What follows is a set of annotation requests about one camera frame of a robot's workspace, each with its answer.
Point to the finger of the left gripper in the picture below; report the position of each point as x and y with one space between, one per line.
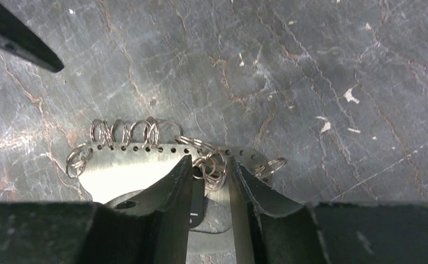
17 39

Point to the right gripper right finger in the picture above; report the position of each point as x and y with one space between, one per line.
271 228

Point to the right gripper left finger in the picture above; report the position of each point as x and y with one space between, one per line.
152 228

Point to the keys with black tag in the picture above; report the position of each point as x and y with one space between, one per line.
209 175

